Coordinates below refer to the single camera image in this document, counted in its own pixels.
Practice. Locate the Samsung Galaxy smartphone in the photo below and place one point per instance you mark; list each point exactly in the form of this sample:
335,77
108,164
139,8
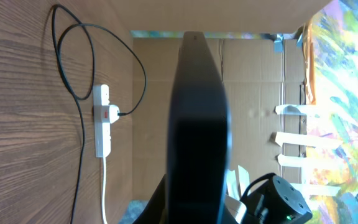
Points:
198,145

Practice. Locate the white charger adapter plug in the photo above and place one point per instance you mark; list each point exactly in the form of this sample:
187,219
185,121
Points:
113,113

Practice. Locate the white power strip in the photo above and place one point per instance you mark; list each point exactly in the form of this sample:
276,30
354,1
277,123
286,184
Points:
101,120

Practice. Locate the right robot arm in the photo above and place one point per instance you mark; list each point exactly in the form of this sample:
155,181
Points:
270,199

